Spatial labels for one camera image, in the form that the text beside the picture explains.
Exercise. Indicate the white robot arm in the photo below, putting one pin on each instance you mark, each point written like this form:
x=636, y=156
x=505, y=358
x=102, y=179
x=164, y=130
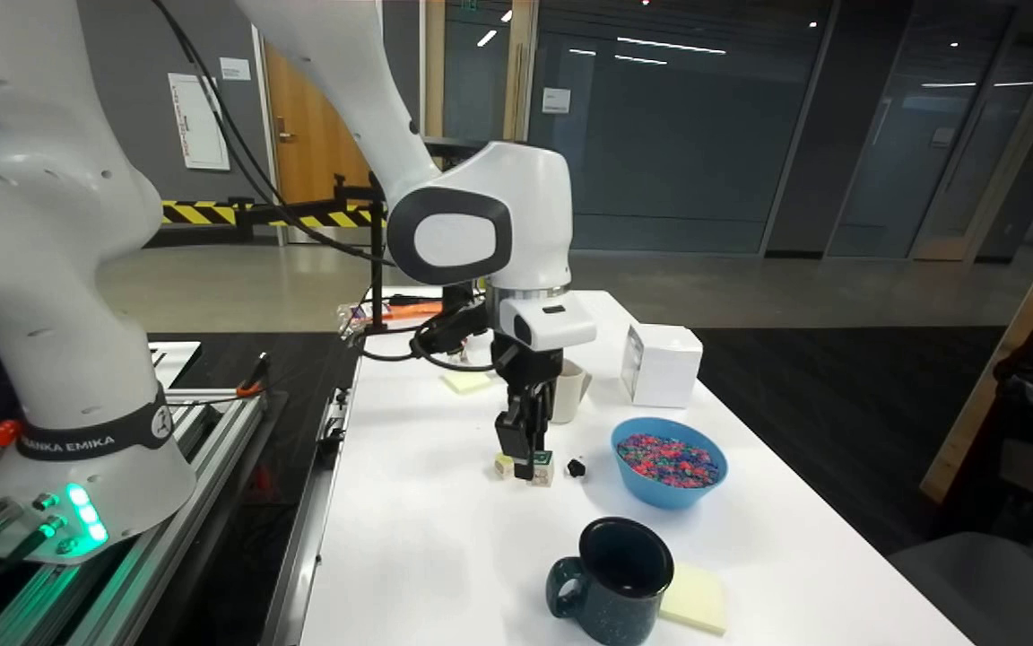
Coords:
x=98, y=462

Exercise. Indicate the white box dispenser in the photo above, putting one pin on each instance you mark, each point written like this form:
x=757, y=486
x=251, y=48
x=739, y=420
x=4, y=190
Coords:
x=663, y=365

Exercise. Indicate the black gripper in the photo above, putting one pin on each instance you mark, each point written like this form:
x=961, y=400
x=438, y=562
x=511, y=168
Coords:
x=531, y=333

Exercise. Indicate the yellow sticky note pad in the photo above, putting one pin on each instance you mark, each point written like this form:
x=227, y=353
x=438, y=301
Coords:
x=694, y=602

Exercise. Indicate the cream ceramic pitcher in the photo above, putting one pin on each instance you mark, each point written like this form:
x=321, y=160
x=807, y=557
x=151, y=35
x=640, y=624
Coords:
x=573, y=384

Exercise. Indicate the pale sticky note pad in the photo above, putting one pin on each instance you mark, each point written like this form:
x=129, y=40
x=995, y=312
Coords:
x=469, y=382

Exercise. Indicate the small black clip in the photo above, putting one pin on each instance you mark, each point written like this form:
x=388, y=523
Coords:
x=575, y=467

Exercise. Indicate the dark blue mug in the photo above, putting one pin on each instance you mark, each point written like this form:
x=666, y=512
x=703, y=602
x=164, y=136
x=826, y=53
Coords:
x=613, y=583

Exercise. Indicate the green top cube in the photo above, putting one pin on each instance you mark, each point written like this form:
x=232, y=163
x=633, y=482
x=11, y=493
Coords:
x=541, y=467

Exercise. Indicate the cream bottom cube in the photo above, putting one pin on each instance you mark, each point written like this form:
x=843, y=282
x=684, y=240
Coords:
x=505, y=467

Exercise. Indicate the blue bowl with candies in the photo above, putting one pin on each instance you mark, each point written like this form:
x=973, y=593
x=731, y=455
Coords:
x=666, y=462

